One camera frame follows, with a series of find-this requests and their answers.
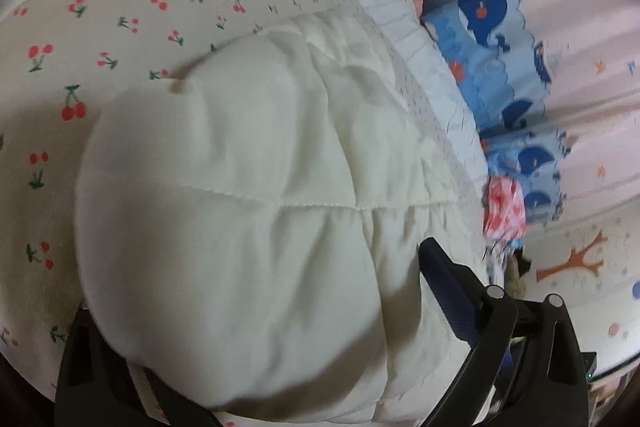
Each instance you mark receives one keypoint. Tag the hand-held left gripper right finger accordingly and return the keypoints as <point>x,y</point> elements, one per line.
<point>445,277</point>

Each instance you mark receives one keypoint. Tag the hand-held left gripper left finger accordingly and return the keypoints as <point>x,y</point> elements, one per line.
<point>90,387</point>

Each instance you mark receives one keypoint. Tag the pink floral cloth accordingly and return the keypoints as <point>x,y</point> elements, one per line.
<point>502,207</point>

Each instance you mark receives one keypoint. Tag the white quilted blanket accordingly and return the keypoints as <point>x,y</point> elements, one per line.
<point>250,207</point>

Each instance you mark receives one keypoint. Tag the dark cloth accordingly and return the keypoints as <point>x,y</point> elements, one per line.
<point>521,261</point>

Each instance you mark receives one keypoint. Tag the brown plush cloth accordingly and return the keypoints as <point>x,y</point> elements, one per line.
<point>515,287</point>

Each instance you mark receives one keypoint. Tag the cherry print bedsheet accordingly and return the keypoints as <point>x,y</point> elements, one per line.
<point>100,32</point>

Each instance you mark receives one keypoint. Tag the orange tree wall decal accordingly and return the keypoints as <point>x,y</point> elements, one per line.
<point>575,259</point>

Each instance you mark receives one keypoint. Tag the whale print curtain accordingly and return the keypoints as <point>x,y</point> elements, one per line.
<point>490,22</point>

